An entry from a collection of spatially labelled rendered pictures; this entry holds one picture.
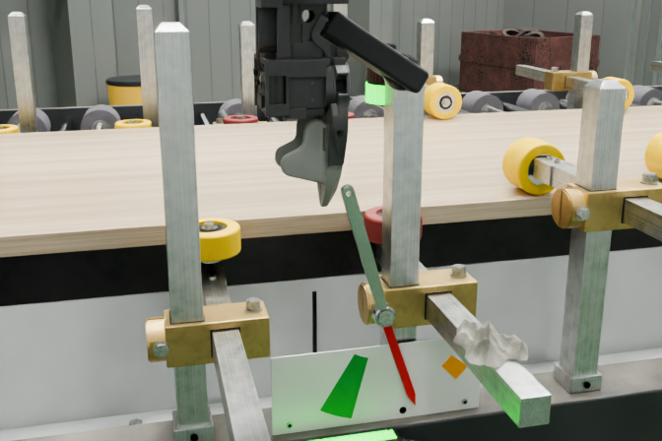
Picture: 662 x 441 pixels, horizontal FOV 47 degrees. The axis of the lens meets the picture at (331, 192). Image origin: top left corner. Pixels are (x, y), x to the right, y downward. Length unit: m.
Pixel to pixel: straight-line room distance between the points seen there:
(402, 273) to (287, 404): 0.20
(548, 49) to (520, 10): 1.73
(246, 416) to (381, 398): 0.28
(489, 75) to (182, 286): 6.78
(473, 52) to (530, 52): 0.78
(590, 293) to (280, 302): 0.42
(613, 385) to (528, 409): 0.39
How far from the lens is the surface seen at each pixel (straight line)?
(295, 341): 1.15
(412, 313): 0.92
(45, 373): 1.15
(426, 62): 2.02
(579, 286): 1.02
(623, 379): 1.13
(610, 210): 0.99
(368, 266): 0.84
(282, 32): 0.73
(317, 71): 0.72
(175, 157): 0.81
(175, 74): 0.80
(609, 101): 0.96
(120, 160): 1.43
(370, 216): 1.04
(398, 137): 0.85
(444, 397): 0.99
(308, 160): 0.74
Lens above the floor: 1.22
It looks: 16 degrees down
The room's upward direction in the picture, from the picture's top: straight up
